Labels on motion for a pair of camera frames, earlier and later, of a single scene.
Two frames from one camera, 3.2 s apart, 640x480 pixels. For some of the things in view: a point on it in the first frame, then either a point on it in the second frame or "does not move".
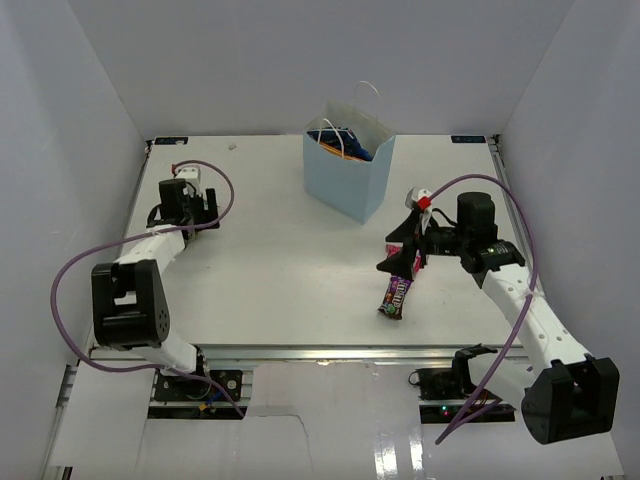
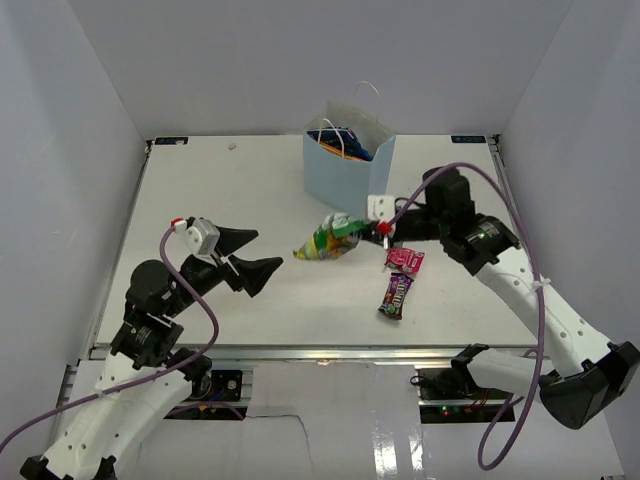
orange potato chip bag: (340, 153) does not move
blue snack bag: (344, 139) does not move
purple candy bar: (394, 297) does not move
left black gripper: (209, 215) -> (253, 274)
